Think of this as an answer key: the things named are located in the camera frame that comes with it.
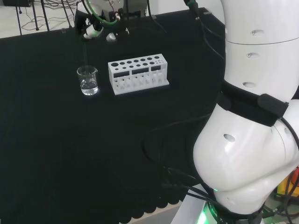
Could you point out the clear glass rod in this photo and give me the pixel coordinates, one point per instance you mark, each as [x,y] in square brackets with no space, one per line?
[85,56]

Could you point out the black box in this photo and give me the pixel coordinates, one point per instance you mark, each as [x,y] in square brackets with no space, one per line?
[16,2]

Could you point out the black tripod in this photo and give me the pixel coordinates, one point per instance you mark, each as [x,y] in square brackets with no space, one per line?
[35,21]

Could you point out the black tripod leg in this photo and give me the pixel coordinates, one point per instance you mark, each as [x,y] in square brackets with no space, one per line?
[66,15]

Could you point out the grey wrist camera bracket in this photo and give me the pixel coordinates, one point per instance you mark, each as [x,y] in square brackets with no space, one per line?
[134,5]

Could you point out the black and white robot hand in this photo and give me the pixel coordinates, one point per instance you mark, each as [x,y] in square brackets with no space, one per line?
[81,21]

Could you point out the yellow stop button box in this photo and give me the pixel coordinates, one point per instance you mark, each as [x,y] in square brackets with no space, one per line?
[282,186]

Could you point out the clear glass beaker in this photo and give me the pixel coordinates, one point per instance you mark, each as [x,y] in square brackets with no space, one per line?
[90,89]

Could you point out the white test tube rack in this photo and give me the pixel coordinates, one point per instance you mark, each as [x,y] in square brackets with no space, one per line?
[140,88]

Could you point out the black table cloth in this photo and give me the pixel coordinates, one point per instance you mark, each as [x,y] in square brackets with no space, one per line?
[58,140]

